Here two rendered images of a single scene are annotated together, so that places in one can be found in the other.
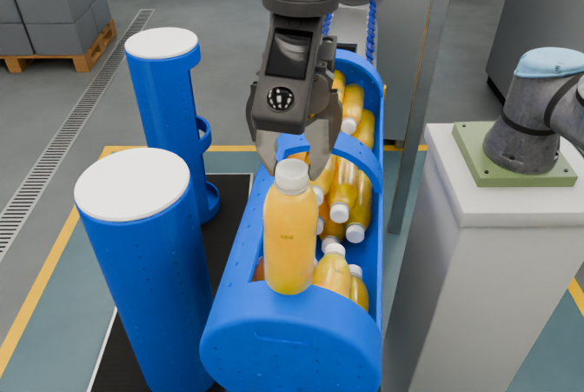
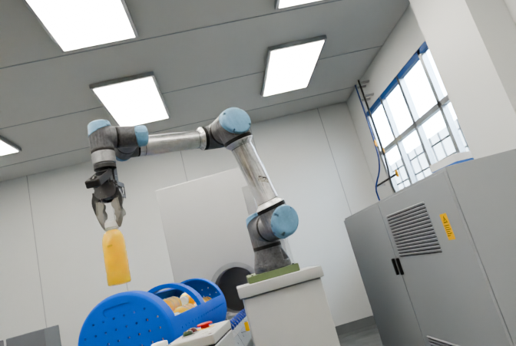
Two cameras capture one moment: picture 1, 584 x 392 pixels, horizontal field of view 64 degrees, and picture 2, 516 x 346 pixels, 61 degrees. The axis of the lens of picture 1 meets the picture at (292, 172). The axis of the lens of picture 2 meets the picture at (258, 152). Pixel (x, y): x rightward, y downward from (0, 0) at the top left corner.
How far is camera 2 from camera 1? 1.19 m
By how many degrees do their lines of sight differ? 54
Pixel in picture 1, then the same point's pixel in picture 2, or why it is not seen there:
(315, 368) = (137, 331)
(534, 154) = (270, 258)
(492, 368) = not seen: outside the picture
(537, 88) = (252, 225)
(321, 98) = (113, 189)
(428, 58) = not seen: hidden behind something
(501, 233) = (268, 301)
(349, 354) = (149, 308)
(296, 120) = (97, 179)
